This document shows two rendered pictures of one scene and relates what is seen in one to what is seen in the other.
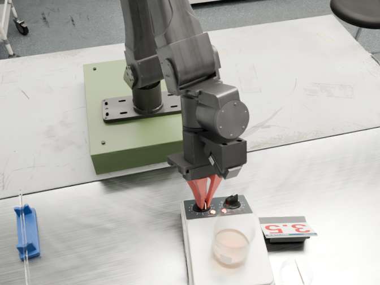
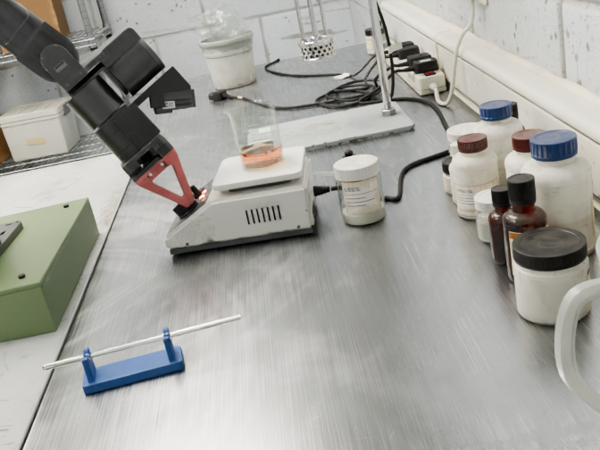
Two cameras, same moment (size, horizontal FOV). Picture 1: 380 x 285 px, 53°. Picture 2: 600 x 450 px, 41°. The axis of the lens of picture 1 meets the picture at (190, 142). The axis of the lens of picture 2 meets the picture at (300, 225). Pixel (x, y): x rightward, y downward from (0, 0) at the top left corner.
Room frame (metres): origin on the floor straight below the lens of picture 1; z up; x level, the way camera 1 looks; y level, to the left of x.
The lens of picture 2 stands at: (-0.01, 0.94, 1.30)
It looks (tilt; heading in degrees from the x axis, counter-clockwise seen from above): 21 degrees down; 283
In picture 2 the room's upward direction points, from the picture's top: 11 degrees counter-clockwise
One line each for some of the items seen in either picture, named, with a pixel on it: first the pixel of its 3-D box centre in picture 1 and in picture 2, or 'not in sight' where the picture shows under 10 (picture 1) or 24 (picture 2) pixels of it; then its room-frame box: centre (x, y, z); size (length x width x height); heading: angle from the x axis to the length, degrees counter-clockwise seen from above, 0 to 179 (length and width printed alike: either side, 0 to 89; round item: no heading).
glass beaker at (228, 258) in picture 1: (230, 238); (255, 137); (0.26, -0.06, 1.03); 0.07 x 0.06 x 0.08; 21
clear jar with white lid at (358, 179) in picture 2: not in sight; (360, 190); (0.13, -0.04, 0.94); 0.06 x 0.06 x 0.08
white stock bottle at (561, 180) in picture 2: not in sight; (557, 194); (-0.10, 0.11, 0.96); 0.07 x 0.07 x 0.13
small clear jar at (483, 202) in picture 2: not in sight; (495, 216); (-0.03, 0.06, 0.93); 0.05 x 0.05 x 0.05
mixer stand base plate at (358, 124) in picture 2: not in sight; (326, 129); (0.24, -0.49, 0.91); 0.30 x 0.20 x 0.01; 13
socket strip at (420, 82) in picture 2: not in sight; (412, 66); (0.09, -0.85, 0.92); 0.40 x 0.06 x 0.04; 103
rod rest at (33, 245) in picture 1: (25, 229); (129, 358); (0.34, 0.30, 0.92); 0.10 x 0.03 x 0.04; 20
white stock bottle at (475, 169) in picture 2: not in sight; (476, 175); (-0.02, -0.02, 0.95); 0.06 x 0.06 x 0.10
